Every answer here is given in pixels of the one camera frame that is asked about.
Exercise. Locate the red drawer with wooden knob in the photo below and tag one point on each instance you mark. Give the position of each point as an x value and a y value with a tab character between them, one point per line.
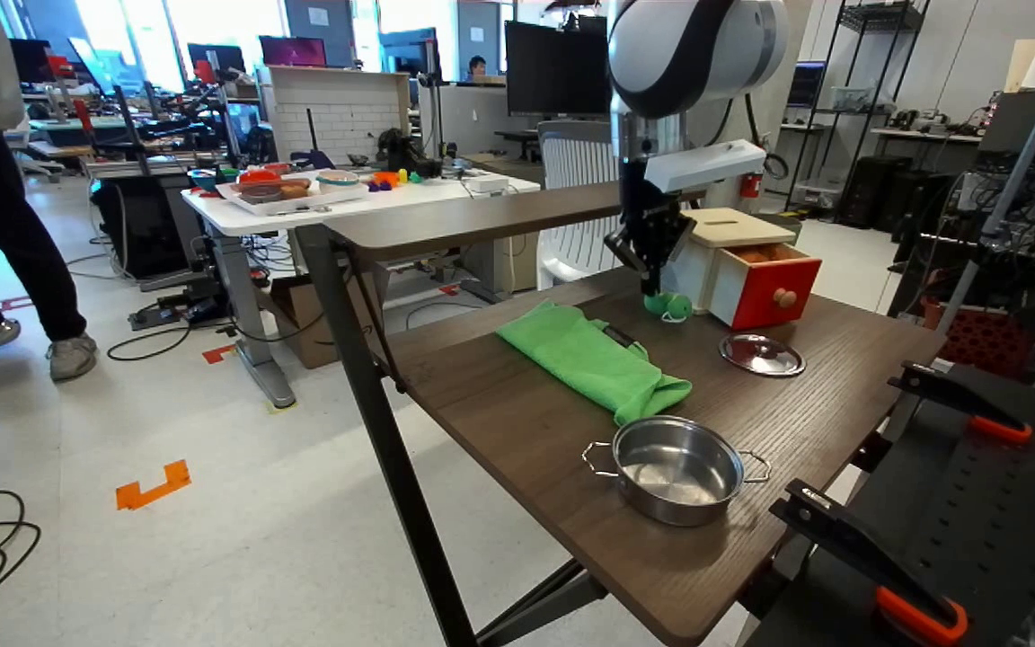
774	298

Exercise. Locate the cream wooden slotted box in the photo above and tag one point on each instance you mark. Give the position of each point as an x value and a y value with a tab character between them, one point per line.
733	226

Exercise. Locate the green cloth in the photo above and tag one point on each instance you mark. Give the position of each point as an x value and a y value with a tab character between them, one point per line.
591	361

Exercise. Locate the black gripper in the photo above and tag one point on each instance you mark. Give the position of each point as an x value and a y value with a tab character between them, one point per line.
638	200

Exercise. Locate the black computer monitor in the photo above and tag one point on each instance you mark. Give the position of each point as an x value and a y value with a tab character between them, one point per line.
555	67

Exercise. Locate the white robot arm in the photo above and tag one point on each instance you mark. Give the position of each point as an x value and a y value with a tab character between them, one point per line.
690	53

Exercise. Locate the white ribbed office chair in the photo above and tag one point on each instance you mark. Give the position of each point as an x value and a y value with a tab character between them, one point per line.
575	226

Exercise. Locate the white pegboard panel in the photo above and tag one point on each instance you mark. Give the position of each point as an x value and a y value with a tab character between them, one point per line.
340	111

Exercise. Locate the orange floor marker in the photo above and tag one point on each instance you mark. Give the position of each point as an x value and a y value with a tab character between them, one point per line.
152	487

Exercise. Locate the cardboard box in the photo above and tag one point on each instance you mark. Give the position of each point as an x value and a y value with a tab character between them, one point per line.
304	316

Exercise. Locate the black metal table leg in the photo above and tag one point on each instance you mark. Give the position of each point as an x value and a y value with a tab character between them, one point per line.
387	452

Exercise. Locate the orange toy on desk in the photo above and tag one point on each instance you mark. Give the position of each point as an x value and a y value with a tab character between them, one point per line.
269	185

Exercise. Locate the person in white hoodie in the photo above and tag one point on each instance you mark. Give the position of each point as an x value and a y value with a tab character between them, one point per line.
0	215

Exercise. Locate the black mounting platform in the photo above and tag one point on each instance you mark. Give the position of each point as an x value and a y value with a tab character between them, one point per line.
997	524

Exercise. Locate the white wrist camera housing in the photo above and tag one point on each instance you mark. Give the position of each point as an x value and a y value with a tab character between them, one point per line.
709	166

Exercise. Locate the grey metal pole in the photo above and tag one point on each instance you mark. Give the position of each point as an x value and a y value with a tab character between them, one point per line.
1022	154

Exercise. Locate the white desk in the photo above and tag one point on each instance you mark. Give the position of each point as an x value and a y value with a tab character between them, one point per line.
304	215

